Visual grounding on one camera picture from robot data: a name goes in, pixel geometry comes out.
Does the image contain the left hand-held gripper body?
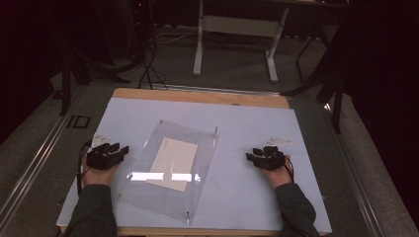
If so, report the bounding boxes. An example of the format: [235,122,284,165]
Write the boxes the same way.
[86,133,126,171]

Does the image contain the black chair legs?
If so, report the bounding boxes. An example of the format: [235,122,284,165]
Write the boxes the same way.
[280,16,348,135]

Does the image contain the white metal table frame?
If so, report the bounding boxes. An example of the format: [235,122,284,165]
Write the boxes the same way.
[192,0,291,84]

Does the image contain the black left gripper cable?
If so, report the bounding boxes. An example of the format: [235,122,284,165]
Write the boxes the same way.
[75,139,94,198]

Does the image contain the person's left hand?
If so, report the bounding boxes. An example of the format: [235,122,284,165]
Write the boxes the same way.
[80,156,121,188]

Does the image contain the picture card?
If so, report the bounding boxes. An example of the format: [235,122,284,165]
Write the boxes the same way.
[145,136,200,194]

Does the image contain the dark metal stand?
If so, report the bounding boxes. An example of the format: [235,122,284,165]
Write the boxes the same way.
[58,29,132,117]

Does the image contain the white table mat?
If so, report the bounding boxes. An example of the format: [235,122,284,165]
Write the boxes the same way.
[55,96,333,236]

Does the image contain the black floor cables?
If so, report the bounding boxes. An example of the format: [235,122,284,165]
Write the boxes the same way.
[137,39,170,91]

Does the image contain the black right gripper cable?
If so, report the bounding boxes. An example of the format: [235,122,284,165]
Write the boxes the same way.
[282,155,296,183]

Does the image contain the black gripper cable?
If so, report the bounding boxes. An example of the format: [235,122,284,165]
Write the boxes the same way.
[282,155,296,183]
[75,139,94,198]

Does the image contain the person's right hand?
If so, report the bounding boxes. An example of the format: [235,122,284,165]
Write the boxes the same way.
[262,154,294,190]

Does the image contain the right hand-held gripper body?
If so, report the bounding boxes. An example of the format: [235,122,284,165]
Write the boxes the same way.
[255,136,293,172]

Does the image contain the clear acrylic photo frame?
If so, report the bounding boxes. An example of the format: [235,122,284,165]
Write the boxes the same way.
[113,118,220,226]

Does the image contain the metal floor rail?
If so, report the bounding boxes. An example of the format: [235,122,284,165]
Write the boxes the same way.
[323,102,385,237]
[141,82,282,97]
[0,84,87,225]

